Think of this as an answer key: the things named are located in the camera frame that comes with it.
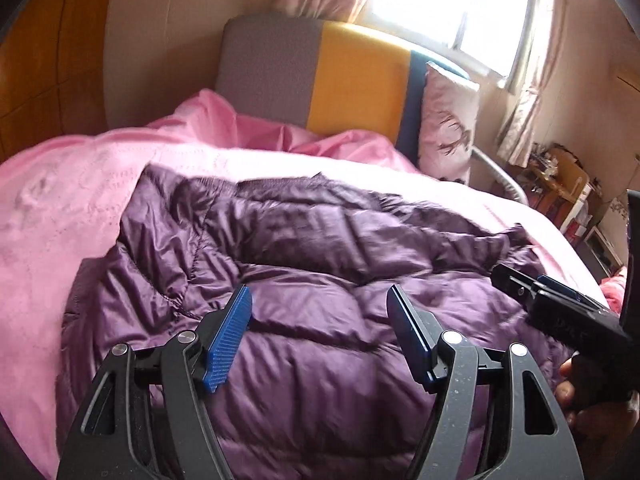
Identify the person's right hand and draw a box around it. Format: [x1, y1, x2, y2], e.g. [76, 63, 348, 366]
[557, 357, 640, 461]

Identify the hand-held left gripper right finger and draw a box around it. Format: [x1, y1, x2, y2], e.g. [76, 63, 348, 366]
[386, 284, 585, 480]

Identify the grey metal bed rail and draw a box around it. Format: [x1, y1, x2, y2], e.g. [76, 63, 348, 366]
[470, 147, 530, 206]

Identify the pink bed blanket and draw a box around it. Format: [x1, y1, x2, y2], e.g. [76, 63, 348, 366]
[0, 88, 611, 480]

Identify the purple quilted puffer jacket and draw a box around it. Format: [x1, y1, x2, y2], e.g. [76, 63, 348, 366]
[55, 164, 576, 480]

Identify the cluttered wooden desk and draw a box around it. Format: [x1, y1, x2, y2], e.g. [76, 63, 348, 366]
[527, 142, 628, 276]

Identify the bright window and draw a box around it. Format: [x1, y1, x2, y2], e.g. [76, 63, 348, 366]
[357, 0, 541, 91]

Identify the wooden wardrobe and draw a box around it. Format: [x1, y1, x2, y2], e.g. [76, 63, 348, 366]
[0, 0, 123, 166]

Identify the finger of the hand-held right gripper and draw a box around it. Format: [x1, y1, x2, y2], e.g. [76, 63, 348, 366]
[491, 263, 543, 311]
[536, 274, 610, 313]

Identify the red cloth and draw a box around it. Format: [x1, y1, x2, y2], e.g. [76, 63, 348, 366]
[599, 266, 628, 313]

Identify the grey yellow blue headboard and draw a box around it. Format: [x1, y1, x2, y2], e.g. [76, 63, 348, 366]
[215, 14, 471, 168]

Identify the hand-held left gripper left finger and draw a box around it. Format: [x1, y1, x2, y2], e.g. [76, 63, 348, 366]
[56, 284, 253, 480]

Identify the pale pink printed pillow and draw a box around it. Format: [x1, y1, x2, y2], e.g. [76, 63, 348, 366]
[417, 61, 481, 186]

